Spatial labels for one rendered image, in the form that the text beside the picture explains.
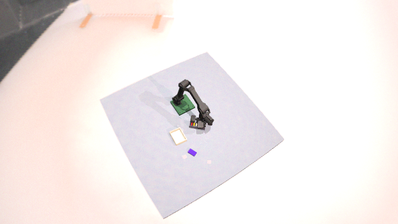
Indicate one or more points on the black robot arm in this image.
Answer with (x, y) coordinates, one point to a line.
(201, 106)

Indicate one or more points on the purple rectangular block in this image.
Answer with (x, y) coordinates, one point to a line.
(192, 152)

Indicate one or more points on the beige shallow tray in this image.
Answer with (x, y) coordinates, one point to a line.
(178, 136)

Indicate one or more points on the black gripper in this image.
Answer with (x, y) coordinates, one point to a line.
(193, 118)

